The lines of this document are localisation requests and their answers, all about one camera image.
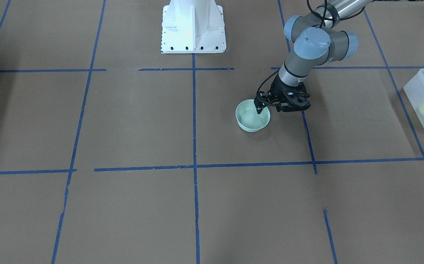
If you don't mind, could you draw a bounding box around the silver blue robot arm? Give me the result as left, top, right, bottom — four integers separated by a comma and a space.
254, 0, 371, 114

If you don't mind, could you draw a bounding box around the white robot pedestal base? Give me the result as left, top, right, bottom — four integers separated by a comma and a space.
160, 0, 227, 54

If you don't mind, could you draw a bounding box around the mint green bowl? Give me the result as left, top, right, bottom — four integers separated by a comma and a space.
235, 100, 271, 132

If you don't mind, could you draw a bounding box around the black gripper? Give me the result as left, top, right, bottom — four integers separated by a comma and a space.
254, 76, 289, 115

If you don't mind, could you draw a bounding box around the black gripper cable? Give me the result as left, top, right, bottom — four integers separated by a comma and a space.
256, 70, 280, 96

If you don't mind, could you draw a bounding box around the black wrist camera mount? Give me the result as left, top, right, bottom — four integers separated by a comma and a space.
276, 82, 311, 113

